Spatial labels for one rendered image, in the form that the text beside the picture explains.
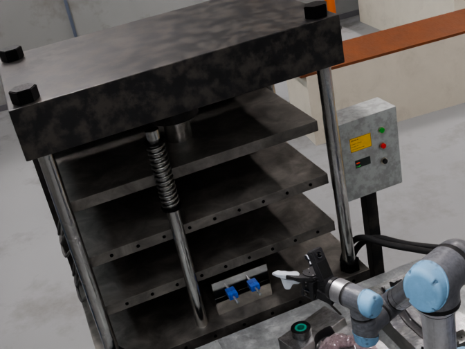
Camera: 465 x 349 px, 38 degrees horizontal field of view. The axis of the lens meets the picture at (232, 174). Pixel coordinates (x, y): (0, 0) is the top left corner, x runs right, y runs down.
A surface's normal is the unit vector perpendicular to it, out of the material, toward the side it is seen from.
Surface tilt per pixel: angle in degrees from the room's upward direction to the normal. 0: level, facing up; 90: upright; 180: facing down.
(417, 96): 90
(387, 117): 90
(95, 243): 0
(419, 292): 82
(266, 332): 0
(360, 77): 90
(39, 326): 0
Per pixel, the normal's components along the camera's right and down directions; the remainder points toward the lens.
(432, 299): -0.75, 0.31
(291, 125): -0.18, -0.88
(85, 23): 0.28, 0.39
